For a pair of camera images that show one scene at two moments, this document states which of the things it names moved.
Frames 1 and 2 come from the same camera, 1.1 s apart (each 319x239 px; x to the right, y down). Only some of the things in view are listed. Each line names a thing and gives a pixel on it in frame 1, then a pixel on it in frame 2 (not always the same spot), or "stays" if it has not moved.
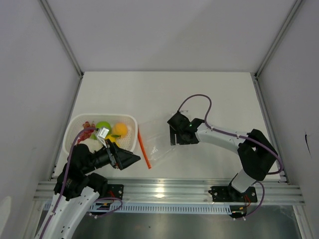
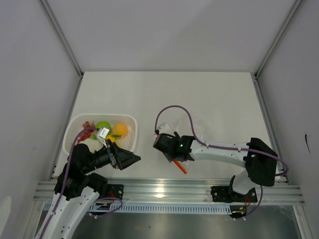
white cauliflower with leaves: x=93 y=144 stays
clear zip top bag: x=156 y=139 -> x=202 y=126
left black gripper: x=119 y=157 stays
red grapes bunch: x=86 y=134 stays
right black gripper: x=179 y=140 -> x=177 y=136
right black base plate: x=230 y=194 stays
